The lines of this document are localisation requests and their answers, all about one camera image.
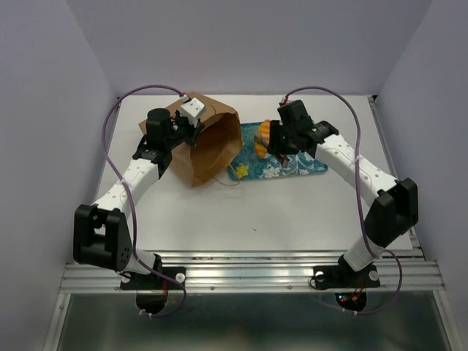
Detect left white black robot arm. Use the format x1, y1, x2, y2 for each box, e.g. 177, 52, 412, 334
73, 99, 205, 288

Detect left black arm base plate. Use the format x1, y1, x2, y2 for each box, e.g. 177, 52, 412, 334
120, 266, 186, 291

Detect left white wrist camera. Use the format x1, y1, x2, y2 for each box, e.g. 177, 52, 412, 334
178, 98, 205, 124

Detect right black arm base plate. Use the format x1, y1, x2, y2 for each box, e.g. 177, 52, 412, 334
309, 265, 381, 291

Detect aluminium front rail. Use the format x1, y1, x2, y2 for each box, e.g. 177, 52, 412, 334
60, 249, 447, 295

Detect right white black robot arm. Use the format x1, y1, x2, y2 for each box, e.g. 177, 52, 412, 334
268, 100, 419, 285

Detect small fake croissant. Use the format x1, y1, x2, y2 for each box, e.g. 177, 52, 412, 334
254, 120, 271, 159

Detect teal floral tray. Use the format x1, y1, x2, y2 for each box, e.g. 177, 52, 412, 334
227, 122, 328, 181

